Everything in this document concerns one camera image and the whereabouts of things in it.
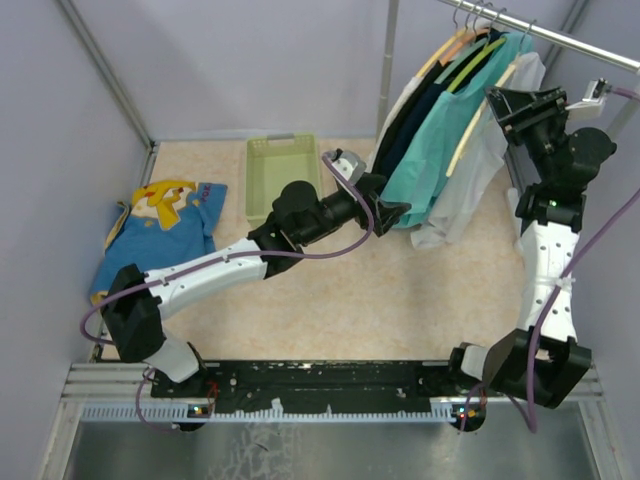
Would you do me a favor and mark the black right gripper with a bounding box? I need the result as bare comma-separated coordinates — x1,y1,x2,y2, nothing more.
484,86,570,183

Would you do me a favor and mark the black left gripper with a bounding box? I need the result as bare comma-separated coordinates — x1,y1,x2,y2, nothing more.
299,172,411,247

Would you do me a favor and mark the cream hanger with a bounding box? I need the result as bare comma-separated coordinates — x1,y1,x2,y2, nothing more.
446,28,532,177

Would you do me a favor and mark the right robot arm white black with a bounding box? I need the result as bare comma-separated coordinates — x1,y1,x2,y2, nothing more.
446,79,617,409

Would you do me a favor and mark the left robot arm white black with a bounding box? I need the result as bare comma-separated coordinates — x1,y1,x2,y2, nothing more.
101,173,411,397

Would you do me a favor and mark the teal t-shirt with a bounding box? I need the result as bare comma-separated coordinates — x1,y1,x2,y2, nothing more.
381,33,533,229

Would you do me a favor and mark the green hanger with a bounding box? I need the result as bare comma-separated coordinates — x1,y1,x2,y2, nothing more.
446,20,506,93

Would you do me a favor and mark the dark navy t-shirt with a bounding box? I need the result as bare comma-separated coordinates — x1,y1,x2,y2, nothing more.
380,43,474,181

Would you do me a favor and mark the orange hanger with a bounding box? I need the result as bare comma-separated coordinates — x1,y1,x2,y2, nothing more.
436,1,492,66

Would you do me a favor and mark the yellow hanger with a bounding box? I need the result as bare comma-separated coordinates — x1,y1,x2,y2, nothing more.
415,1,468,78

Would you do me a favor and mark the black t-shirt white trim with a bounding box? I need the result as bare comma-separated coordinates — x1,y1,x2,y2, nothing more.
369,60,450,174

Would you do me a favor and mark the blue Pikachu t-shirt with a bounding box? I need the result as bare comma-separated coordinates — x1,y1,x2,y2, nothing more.
90,180,227,305

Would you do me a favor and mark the metal clothes rack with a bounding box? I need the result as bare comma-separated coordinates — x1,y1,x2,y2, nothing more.
375,1,639,140

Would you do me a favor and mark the light green plastic basket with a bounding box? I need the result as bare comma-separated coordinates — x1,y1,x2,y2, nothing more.
245,133,323,230

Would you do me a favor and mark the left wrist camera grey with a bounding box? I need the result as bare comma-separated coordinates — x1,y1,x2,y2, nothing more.
327,149,367,185

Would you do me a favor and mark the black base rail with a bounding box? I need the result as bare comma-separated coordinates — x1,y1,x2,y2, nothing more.
141,360,486,432

